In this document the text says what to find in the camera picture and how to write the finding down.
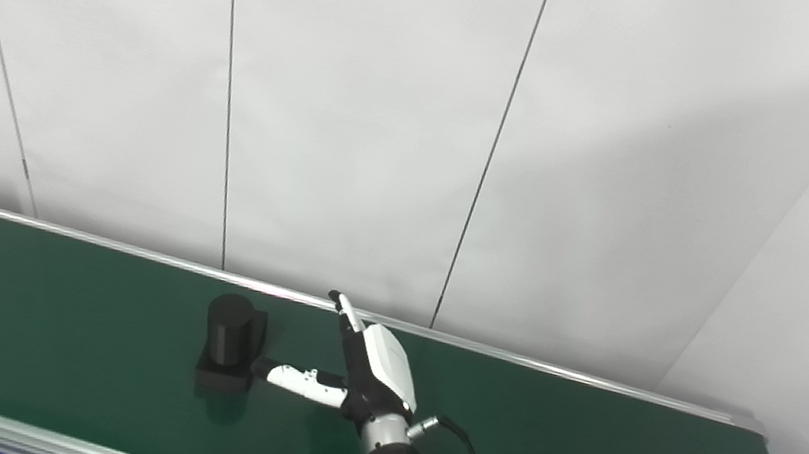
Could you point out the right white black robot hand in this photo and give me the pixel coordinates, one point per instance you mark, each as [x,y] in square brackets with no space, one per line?
[383,373]

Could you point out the black cylindrical part with base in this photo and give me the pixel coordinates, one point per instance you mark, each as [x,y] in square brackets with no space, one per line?
[231,338]

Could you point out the green conveyor belt surface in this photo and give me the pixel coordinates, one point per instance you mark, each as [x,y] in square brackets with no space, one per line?
[61,333]

